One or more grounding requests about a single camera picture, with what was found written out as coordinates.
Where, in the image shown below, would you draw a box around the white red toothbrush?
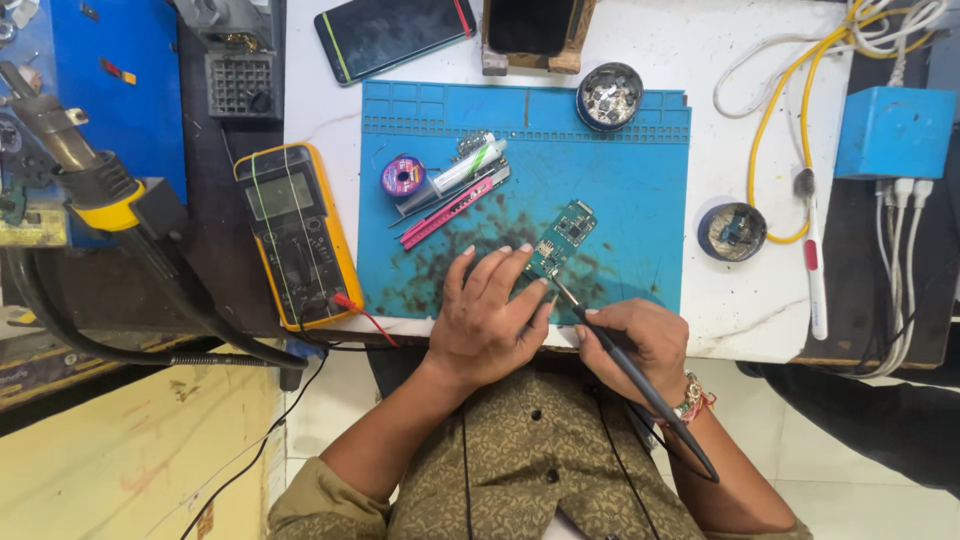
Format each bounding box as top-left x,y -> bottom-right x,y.
792,167 -> 829,342

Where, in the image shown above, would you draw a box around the black smartphone with red edge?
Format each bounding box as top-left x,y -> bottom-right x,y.
312,0 -> 479,87

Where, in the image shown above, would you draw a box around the pink utility knife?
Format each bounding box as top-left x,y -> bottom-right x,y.
398,165 -> 512,252

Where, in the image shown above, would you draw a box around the red multimeter probe lead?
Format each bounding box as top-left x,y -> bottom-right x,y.
332,291 -> 403,350

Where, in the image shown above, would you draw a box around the white cable bundle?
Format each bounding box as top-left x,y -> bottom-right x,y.
711,0 -> 951,121

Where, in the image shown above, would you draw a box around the yellow digital multimeter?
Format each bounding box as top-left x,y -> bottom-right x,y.
233,141 -> 366,333

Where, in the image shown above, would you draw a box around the yellow wooden cabinet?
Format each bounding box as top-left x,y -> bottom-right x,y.
0,336 -> 288,540

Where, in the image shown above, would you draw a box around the small grey circuit board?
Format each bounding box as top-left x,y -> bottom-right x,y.
453,130 -> 490,159

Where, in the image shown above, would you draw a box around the purple solder wick spool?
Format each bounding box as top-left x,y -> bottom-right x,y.
379,154 -> 428,198

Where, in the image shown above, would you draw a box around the wooden phone stand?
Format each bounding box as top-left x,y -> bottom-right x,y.
480,0 -> 599,77

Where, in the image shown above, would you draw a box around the grey metal gun holder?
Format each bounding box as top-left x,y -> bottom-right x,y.
173,0 -> 285,122

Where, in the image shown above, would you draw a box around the beaded bracelet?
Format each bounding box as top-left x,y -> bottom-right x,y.
670,370 -> 718,429

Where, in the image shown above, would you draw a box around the round blue tin with part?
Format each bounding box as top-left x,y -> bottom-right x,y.
696,201 -> 769,264

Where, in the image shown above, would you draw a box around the white flux tube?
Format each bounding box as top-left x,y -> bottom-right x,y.
395,138 -> 510,219

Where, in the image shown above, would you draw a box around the black soldering iron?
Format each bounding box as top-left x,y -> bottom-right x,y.
551,277 -> 722,485

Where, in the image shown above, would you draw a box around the black phone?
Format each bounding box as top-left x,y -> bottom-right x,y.
486,0 -> 577,56

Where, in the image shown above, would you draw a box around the person's right hand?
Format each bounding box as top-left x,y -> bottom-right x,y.
573,297 -> 691,411

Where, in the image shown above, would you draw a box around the blue rework station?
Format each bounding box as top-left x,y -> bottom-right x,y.
0,0 -> 189,249

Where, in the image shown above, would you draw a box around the metal tweezers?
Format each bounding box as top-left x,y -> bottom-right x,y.
387,169 -> 502,231

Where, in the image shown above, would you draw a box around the white plugged charger cables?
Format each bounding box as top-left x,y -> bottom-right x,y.
846,177 -> 936,381

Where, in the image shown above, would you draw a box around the blue silicone repair mat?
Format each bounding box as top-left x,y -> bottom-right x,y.
356,78 -> 693,326

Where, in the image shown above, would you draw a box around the green circuit board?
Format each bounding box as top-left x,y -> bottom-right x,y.
524,199 -> 600,281

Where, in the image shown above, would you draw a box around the person's left hand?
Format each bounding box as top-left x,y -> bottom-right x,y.
423,243 -> 561,391

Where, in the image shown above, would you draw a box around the yellow cable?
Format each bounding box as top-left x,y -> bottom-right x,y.
745,0 -> 940,246

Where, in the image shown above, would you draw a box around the olive patterned shirt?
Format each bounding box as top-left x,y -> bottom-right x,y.
267,351 -> 816,540

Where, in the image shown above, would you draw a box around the blue power box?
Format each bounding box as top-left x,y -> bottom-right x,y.
834,85 -> 958,182

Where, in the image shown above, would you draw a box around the thin black cable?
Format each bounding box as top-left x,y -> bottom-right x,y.
178,341 -> 399,540

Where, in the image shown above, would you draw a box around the hot air gun with hose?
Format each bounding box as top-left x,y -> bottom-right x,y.
0,60 -> 310,373

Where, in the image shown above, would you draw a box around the round tin of metal parts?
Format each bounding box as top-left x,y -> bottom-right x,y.
575,61 -> 645,133

